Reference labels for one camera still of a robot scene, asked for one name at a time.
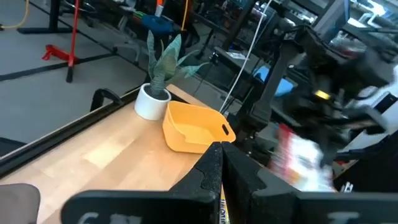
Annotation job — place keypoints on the blue cloth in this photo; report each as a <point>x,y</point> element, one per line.
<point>286,87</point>

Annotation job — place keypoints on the blue chair seat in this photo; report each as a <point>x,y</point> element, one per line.
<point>158,25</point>

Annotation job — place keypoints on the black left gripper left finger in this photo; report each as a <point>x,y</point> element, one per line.
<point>155,208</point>

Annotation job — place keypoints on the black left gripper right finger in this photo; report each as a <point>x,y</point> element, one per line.
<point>264,205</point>

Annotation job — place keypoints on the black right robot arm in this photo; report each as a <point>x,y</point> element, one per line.
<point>270,84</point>

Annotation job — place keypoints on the yellow plastic bin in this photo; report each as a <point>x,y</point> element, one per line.
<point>186,140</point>

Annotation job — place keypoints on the smoky grey transparent bin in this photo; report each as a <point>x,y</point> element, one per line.
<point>18,205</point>

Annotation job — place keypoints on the blue noodle pack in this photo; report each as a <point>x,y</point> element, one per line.
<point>224,211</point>

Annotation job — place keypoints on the potted plant white pot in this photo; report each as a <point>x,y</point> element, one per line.
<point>152,105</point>

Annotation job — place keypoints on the black floor stand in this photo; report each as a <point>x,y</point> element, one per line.
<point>54,15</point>

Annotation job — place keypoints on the red beef noodle pack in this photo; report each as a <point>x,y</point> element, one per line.
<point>301,161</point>

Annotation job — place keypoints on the red metal stand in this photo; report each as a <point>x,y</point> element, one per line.
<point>74,37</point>

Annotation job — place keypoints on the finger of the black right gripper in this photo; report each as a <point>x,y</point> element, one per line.
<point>331,149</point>

